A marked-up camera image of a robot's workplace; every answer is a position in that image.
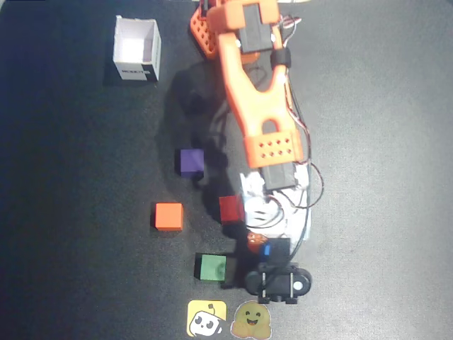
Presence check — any green cube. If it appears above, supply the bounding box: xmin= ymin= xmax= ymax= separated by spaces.
xmin=194 ymin=253 xmax=227 ymax=283

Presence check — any dark grey felt mat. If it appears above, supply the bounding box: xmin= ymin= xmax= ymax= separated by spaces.
xmin=0 ymin=0 xmax=453 ymax=340

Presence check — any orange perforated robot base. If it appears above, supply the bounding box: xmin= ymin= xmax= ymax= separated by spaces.
xmin=190 ymin=0 xmax=222 ymax=60

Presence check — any orange cube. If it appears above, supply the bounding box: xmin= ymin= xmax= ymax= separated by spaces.
xmin=154 ymin=202 xmax=184 ymax=232

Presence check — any white cardboard box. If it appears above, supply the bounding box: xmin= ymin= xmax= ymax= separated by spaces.
xmin=112 ymin=15 xmax=162 ymax=83

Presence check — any yellow robot face sticker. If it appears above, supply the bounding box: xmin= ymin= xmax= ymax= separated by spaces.
xmin=186 ymin=300 xmax=228 ymax=337

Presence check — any purple cube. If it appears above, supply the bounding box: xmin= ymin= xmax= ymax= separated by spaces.
xmin=176 ymin=148 xmax=205 ymax=179

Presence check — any red cube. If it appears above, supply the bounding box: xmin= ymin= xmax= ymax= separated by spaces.
xmin=218 ymin=195 xmax=246 ymax=225

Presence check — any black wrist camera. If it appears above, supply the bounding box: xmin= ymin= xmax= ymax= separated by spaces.
xmin=245 ymin=261 xmax=313 ymax=306

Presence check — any smiling hugging face sticker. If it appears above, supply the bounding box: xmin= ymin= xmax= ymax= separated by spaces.
xmin=230 ymin=300 xmax=273 ymax=339

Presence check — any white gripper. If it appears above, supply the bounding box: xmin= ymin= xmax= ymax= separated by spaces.
xmin=239 ymin=168 xmax=313 ymax=264

